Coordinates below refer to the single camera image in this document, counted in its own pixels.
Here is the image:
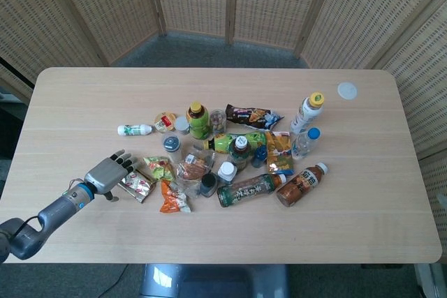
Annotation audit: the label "green snack bag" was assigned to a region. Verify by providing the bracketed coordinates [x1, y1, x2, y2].
[142, 156, 176, 183]

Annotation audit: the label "black floor cable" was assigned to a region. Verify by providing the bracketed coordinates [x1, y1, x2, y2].
[89, 264, 131, 298]

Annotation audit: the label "small blue bottle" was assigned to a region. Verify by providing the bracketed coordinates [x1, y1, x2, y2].
[251, 147, 268, 169]

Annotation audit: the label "clear plastic bag of bread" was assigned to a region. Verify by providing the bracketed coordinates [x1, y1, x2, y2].
[177, 152, 214, 198]

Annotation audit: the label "clear water bottle blue cap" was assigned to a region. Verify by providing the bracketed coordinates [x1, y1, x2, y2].
[291, 127, 321, 161]

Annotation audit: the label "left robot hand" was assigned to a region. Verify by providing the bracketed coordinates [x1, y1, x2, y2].
[83, 149, 138, 204]

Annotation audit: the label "white-cap small jar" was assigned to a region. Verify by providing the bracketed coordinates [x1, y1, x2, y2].
[217, 161, 239, 186]

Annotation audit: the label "black-lid dark jar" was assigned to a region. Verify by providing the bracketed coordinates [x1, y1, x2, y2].
[199, 172, 219, 198]

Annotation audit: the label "white round disc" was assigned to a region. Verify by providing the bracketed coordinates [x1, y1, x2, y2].
[337, 82, 359, 100]

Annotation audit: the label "white bottle yellow cap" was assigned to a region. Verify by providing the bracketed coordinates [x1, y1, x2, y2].
[289, 91, 325, 135]

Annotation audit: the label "green tea bottle yellow cap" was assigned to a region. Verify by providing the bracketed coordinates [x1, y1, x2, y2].
[187, 101, 212, 140]

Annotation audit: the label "lying green bottle yellow cap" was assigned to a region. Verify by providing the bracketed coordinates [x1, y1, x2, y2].
[203, 131, 268, 154]

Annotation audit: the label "small grey-lid cup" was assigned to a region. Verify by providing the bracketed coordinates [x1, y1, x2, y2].
[173, 116, 191, 136]

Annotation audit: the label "silver snack pack red logos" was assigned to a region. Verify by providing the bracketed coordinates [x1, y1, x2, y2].
[117, 169, 157, 204]

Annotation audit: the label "dark green bottle white cap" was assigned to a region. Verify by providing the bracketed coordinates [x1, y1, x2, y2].
[228, 135, 252, 172]

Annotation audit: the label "bamboo folding screen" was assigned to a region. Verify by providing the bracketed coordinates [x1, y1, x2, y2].
[0, 0, 447, 264]

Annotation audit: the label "clear jar of nuts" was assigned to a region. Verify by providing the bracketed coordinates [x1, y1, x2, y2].
[209, 109, 228, 135]

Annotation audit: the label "yellow red-label pudding cup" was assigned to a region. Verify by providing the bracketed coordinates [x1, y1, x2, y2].
[154, 111, 177, 133]

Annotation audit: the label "dark brown chip bag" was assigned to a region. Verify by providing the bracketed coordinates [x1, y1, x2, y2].
[225, 103, 284, 130]

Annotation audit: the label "brown tea bottle white cap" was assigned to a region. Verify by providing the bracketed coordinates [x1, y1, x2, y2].
[276, 162, 330, 208]

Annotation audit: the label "orange snack bag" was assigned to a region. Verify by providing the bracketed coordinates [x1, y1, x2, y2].
[159, 179, 192, 214]

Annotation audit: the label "blue-lid clear jar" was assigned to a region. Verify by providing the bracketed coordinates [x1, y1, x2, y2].
[161, 134, 184, 163]

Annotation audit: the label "dark green tea bottle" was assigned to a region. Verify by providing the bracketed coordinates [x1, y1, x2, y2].
[217, 173, 288, 209]

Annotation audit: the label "yellow orange chip bag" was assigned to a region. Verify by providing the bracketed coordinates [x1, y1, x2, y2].
[265, 131, 295, 176]

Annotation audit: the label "small white green-label bottle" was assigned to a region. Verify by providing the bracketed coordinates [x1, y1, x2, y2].
[117, 124, 154, 137]

